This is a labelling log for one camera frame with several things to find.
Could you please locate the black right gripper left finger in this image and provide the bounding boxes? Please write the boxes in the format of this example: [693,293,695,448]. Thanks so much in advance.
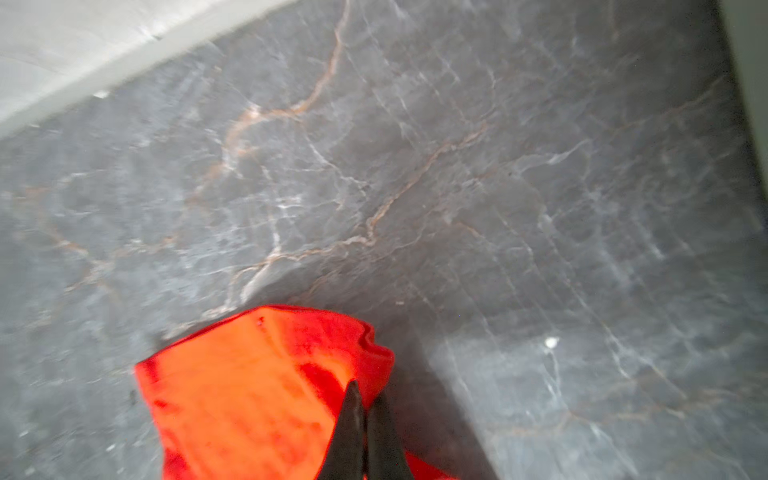
[316,380,365,480]

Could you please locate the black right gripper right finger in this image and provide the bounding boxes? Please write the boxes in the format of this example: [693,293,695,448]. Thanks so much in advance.
[366,393,414,480]

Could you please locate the red t shirt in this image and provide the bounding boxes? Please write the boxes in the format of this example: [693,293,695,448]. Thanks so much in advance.
[134,304,460,480]

